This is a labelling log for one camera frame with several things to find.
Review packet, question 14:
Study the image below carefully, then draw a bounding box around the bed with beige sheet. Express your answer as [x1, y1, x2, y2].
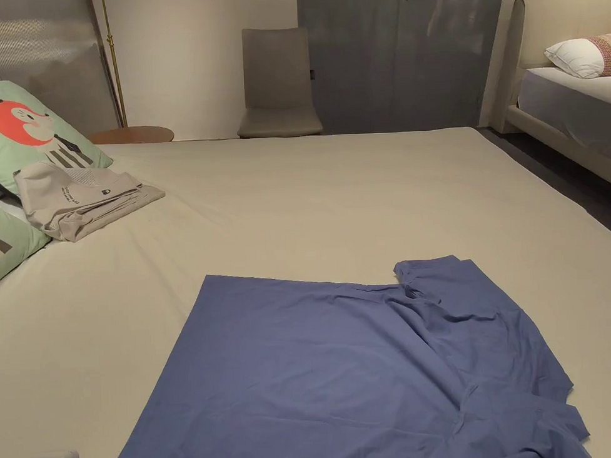
[0, 121, 611, 458]

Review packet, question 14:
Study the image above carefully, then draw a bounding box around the brass floor lamp pole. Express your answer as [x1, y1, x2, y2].
[100, 0, 129, 129]

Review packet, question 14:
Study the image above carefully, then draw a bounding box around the folded beige garment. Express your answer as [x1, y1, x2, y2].
[13, 158, 168, 244]

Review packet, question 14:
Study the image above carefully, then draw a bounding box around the green striped pillow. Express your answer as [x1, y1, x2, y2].
[0, 195, 56, 292]

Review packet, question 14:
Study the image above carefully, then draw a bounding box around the green pillow with fox print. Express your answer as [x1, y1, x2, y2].
[0, 76, 114, 195]

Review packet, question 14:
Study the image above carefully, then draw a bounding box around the grey upholstered chair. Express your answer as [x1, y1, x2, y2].
[233, 26, 324, 140]

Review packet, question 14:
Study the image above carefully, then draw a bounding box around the blue shirt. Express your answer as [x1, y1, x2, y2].
[101, 250, 593, 458]

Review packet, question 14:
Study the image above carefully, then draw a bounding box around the dark grey wardrobe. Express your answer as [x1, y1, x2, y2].
[297, 0, 506, 136]

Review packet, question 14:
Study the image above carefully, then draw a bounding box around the white pillow with patterned band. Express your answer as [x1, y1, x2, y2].
[543, 34, 611, 83]

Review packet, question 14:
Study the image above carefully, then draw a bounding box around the round wooden side table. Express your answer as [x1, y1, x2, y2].
[89, 125, 175, 146]

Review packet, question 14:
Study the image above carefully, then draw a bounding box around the grey padded headboard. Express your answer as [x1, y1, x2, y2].
[0, 0, 120, 146]

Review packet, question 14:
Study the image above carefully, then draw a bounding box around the cream upholstered bed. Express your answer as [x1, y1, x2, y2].
[487, 0, 611, 197]

